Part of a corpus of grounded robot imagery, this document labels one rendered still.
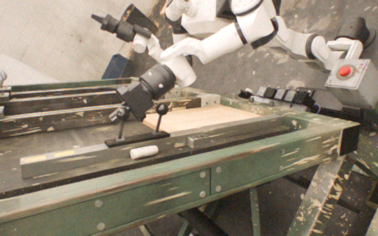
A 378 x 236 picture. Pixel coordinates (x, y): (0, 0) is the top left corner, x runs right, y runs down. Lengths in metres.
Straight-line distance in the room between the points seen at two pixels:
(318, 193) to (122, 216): 0.77
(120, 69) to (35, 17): 1.97
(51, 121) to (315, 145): 0.98
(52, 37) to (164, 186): 5.81
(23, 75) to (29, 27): 1.65
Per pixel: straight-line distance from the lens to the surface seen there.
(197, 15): 1.22
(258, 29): 0.79
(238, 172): 0.73
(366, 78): 1.13
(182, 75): 0.82
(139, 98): 0.78
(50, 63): 6.28
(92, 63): 6.40
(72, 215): 0.57
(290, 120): 1.18
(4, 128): 1.20
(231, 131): 1.01
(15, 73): 4.86
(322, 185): 1.15
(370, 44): 2.17
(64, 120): 1.20
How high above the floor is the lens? 1.81
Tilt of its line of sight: 33 degrees down
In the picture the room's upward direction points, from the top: 61 degrees counter-clockwise
